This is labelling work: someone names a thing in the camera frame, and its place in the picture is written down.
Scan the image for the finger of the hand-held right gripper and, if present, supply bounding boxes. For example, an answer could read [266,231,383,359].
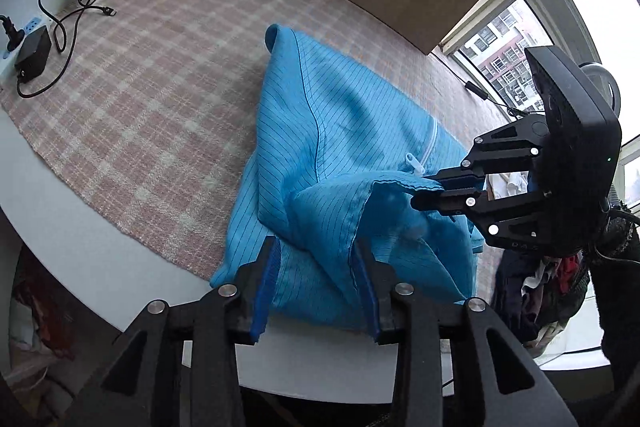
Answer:
[410,186,552,249]
[425,114,551,190]

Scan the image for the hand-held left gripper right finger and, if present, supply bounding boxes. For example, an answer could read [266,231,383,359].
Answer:
[352,241,578,427]

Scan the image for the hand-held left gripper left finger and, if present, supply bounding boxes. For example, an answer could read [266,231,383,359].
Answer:
[60,236,282,427]

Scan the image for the blue striped jacket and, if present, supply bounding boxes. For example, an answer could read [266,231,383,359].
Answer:
[210,24,486,333]

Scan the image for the dark navy garment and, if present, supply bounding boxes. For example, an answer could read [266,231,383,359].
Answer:
[495,247,551,343]

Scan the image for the red garment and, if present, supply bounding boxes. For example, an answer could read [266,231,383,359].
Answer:
[555,257,581,294]

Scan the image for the dark grey knit garment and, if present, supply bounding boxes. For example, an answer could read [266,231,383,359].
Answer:
[545,252,597,329]

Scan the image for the pink plaid blanket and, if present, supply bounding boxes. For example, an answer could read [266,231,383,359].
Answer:
[0,0,531,303]

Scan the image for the black power adapter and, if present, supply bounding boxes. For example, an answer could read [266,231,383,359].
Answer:
[14,27,52,82]

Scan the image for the white power strip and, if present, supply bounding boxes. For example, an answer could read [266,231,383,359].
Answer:
[0,14,51,72]

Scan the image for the black ring light cable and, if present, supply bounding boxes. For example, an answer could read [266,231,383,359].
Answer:
[450,62,531,118]

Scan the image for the white ring light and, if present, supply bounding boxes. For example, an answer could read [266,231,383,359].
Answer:
[577,63,622,112]

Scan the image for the black plug cable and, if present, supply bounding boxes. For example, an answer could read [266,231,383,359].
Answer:
[0,14,26,52]

